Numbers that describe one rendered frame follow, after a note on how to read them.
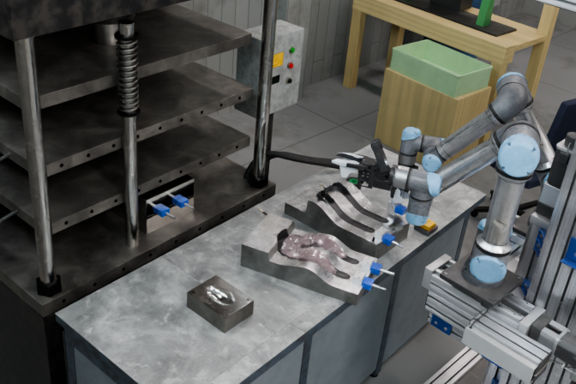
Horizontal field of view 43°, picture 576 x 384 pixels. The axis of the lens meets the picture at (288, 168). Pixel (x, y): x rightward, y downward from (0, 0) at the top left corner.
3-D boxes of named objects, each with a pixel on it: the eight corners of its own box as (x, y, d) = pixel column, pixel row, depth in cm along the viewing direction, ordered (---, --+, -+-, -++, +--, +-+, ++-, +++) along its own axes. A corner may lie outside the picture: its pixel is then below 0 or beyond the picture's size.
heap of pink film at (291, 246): (349, 253, 299) (351, 237, 295) (333, 277, 284) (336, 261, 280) (291, 235, 307) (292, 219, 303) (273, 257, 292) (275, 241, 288)
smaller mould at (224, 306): (253, 314, 271) (254, 299, 267) (224, 333, 260) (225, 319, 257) (215, 289, 281) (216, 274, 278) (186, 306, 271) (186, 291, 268)
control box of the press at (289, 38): (285, 271, 423) (309, 29, 350) (249, 294, 403) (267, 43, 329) (257, 255, 435) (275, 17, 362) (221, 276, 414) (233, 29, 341)
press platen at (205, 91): (253, 98, 332) (254, 87, 329) (39, 180, 257) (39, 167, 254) (147, 50, 371) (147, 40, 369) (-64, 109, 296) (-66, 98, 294)
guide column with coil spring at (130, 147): (142, 305, 321) (137, 22, 257) (133, 311, 318) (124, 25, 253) (135, 299, 324) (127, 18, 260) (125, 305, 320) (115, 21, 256)
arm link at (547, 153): (546, 202, 297) (491, 90, 280) (543, 184, 310) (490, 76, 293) (576, 192, 292) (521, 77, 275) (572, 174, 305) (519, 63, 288)
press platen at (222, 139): (249, 146, 344) (250, 136, 342) (45, 237, 269) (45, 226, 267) (148, 94, 384) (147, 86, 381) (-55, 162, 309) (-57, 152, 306)
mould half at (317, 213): (406, 237, 322) (411, 212, 316) (373, 262, 305) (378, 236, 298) (319, 193, 349) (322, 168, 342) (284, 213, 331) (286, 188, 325)
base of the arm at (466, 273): (511, 277, 264) (518, 255, 259) (489, 295, 254) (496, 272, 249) (475, 257, 273) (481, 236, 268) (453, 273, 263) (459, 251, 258)
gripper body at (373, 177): (354, 185, 242) (389, 193, 240) (358, 161, 239) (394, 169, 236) (359, 177, 249) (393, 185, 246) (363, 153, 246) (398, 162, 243)
